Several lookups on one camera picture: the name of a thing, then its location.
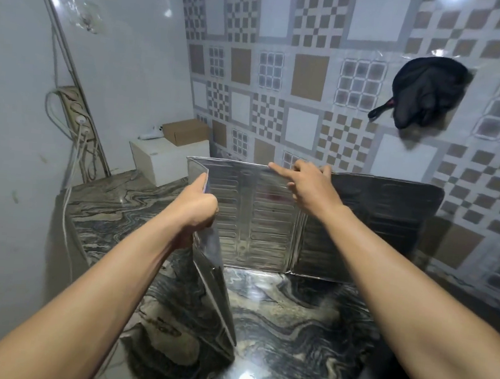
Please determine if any person's right hand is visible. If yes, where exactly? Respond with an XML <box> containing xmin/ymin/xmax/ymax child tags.
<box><xmin>265</xmin><ymin>157</ymin><xmax>346</xmax><ymax>219</ymax></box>

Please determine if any person's left hand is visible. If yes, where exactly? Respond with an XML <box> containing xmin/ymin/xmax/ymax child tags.
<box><xmin>167</xmin><ymin>169</ymin><xmax>223</xmax><ymax>251</ymax></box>

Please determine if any folding aluminium splatter guard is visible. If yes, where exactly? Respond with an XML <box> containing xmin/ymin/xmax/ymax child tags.
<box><xmin>171</xmin><ymin>155</ymin><xmax>447</xmax><ymax>367</ymax></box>

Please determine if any person's right forearm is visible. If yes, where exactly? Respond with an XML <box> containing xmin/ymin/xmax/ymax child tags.
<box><xmin>302</xmin><ymin>203</ymin><xmax>500</xmax><ymax>379</ymax></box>

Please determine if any person's left forearm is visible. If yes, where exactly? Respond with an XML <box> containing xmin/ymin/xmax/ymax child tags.
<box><xmin>0</xmin><ymin>206</ymin><xmax>188</xmax><ymax>379</ymax></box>

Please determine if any white box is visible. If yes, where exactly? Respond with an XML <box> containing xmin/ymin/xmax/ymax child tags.
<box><xmin>125</xmin><ymin>134</ymin><xmax>212</xmax><ymax>191</ymax></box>

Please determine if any brown cardboard box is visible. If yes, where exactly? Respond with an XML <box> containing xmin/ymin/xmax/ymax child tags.
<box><xmin>160</xmin><ymin>117</ymin><xmax>213</xmax><ymax>149</ymax></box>

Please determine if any white plastic object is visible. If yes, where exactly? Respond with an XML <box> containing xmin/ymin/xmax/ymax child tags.
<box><xmin>138</xmin><ymin>126</ymin><xmax>165</xmax><ymax>142</ymax></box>

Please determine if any white power strip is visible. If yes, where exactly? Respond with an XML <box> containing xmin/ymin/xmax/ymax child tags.
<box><xmin>54</xmin><ymin>85</ymin><xmax>101</xmax><ymax>143</ymax></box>

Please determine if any black cloth bag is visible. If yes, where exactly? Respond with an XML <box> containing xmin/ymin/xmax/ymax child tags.
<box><xmin>367</xmin><ymin>51</ymin><xmax>477</xmax><ymax>135</ymax></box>

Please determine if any metal conduit pipe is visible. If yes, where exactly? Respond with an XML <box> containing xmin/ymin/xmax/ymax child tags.
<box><xmin>16</xmin><ymin>0</ymin><xmax>125</xmax><ymax>177</ymax></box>

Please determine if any clear suction hook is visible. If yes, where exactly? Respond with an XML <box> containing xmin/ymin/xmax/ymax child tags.
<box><xmin>64</xmin><ymin>0</ymin><xmax>106</xmax><ymax>35</ymax></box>

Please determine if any white cable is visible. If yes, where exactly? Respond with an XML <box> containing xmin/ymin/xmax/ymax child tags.
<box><xmin>32</xmin><ymin>25</ymin><xmax>112</xmax><ymax>270</ymax></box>

